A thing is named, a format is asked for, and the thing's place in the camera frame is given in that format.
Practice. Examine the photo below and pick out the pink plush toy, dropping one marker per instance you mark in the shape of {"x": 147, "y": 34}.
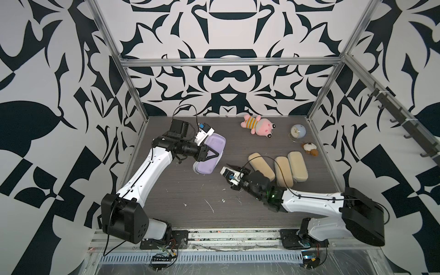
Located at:
{"x": 258, "y": 125}

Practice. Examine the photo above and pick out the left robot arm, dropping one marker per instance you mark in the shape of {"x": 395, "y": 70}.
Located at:
{"x": 123, "y": 214}

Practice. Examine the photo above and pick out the blue alarm clock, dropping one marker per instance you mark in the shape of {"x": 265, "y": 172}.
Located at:
{"x": 297, "y": 132}

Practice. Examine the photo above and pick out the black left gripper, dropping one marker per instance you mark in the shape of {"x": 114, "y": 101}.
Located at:
{"x": 201, "y": 151}

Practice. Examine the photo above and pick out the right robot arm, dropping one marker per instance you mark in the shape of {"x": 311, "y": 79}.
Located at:
{"x": 348, "y": 214}

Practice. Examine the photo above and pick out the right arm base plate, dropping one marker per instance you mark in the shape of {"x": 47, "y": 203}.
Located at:
{"x": 291, "y": 239}

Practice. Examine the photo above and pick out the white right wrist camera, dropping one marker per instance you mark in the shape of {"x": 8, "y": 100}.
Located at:
{"x": 232, "y": 176}

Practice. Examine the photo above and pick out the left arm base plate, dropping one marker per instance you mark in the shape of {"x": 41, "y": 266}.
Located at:
{"x": 173, "y": 239}

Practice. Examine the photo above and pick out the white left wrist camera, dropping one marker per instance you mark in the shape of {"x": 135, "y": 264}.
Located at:
{"x": 204, "y": 131}

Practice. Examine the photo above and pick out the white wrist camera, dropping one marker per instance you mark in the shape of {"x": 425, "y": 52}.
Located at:
{"x": 204, "y": 131}
{"x": 232, "y": 176}

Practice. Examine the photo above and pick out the brown white plush toy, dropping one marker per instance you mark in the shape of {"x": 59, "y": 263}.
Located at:
{"x": 311, "y": 149}

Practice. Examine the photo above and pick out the wall hook rack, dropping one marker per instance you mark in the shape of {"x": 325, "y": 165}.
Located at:
{"x": 402, "y": 117}

